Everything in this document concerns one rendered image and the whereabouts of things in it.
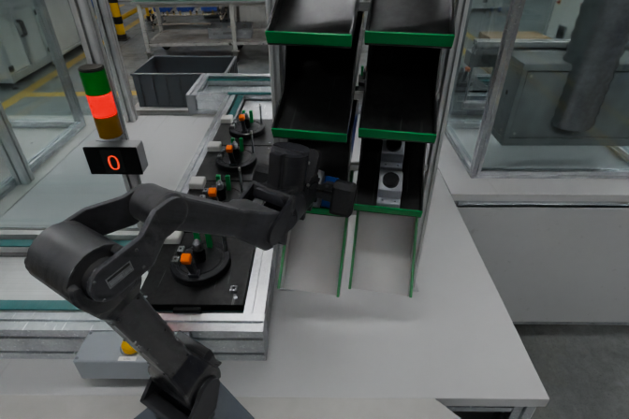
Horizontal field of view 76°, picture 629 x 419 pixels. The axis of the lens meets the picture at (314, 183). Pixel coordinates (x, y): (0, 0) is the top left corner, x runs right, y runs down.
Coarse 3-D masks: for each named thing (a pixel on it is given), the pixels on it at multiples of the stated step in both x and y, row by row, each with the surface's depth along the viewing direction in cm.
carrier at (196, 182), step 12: (240, 168) 116; (192, 180) 126; (204, 180) 127; (216, 180) 119; (228, 180) 119; (240, 180) 118; (192, 192) 124; (204, 192) 118; (228, 192) 120; (240, 192) 120
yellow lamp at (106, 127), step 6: (96, 120) 87; (102, 120) 87; (108, 120) 88; (114, 120) 89; (96, 126) 89; (102, 126) 88; (108, 126) 88; (114, 126) 89; (120, 126) 91; (102, 132) 89; (108, 132) 89; (114, 132) 90; (120, 132) 91; (108, 138) 90
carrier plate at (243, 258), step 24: (192, 240) 105; (216, 240) 105; (240, 240) 105; (168, 264) 98; (240, 264) 98; (144, 288) 91; (168, 288) 91; (192, 288) 91; (216, 288) 91; (240, 288) 91
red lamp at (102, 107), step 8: (88, 96) 85; (96, 96) 84; (104, 96) 85; (112, 96) 88; (96, 104) 85; (104, 104) 86; (112, 104) 87; (96, 112) 86; (104, 112) 86; (112, 112) 88
